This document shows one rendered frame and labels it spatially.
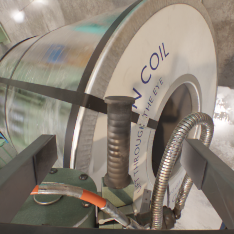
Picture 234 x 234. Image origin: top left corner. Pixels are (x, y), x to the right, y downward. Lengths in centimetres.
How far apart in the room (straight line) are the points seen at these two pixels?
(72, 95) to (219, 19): 118
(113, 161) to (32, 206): 13
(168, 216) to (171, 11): 61
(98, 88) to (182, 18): 47
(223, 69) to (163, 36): 95
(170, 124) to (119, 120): 96
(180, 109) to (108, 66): 77
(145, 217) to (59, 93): 38
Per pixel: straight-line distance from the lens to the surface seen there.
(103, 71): 40
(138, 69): 50
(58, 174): 33
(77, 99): 40
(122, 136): 22
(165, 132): 117
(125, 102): 21
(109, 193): 28
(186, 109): 109
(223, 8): 139
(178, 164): 106
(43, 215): 26
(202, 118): 28
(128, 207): 29
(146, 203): 60
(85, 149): 41
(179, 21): 72
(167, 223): 44
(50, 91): 53
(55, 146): 17
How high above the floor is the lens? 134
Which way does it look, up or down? 30 degrees down
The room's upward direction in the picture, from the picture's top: 131 degrees counter-clockwise
